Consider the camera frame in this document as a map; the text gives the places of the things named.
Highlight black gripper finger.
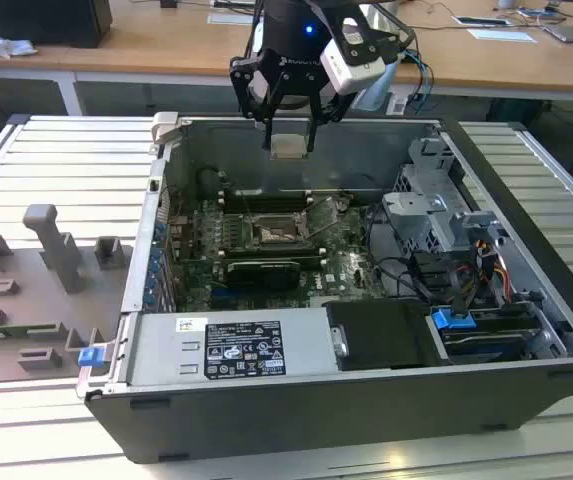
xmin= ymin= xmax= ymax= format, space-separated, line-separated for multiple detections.
xmin=305 ymin=80 xmax=355 ymax=152
xmin=229 ymin=53 xmax=287 ymax=151

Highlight silver CPU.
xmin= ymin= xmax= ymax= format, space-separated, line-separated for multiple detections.
xmin=269 ymin=132 xmax=312 ymax=161

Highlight metal socket cover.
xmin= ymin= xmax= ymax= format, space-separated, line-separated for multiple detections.
xmin=307 ymin=196 xmax=342 ymax=240

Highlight metal locking lever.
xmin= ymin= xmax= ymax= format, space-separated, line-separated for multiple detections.
xmin=295 ymin=194 xmax=317 ymax=221
xmin=235 ymin=189 xmax=257 ymax=224

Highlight CPU socket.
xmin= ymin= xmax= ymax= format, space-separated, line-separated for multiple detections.
xmin=251 ymin=213 xmax=313 ymax=250

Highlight wooden desk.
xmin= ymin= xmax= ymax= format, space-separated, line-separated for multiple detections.
xmin=0 ymin=0 xmax=573 ymax=116

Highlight metal drive cage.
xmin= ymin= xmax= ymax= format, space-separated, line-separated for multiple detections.
xmin=380 ymin=137 xmax=507 ymax=256

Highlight green motherboard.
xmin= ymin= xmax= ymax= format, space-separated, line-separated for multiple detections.
xmin=165 ymin=194 xmax=392 ymax=311

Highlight black graphics card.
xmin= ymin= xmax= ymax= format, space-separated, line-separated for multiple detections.
xmin=225 ymin=258 xmax=301 ymax=292

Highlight white paper sheet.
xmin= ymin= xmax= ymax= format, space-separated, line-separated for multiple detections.
xmin=467 ymin=27 xmax=537 ymax=45

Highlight black computer box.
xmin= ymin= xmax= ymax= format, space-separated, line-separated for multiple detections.
xmin=0 ymin=0 xmax=113 ymax=49

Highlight black plastic air shroud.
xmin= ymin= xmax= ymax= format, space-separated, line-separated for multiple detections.
xmin=325 ymin=299 xmax=442 ymax=371

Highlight crumpled white paper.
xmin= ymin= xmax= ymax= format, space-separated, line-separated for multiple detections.
xmin=0 ymin=27 xmax=37 ymax=61

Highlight silver power supply unit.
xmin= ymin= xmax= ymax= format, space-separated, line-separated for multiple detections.
xmin=128 ymin=307 xmax=340 ymax=386

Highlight grey parts rack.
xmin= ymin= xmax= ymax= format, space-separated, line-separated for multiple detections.
xmin=0 ymin=202 xmax=135 ymax=386

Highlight black open PC case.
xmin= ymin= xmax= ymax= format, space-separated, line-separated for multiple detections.
xmin=76 ymin=110 xmax=573 ymax=464

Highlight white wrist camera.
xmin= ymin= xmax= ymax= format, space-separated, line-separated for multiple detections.
xmin=319 ymin=17 xmax=388 ymax=96

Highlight grey desk cable hatch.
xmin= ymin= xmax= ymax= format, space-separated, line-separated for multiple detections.
xmin=207 ymin=12 xmax=257 ymax=25

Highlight blue cable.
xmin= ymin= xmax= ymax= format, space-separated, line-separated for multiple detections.
xmin=401 ymin=47 xmax=435 ymax=104

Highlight black disk wire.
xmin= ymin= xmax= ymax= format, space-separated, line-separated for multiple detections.
xmin=446 ymin=264 xmax=468 ymax=320

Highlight yellow and red wires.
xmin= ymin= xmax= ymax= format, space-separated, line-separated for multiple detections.
xmin=470 ymin=239 xmax=513 ymax=301

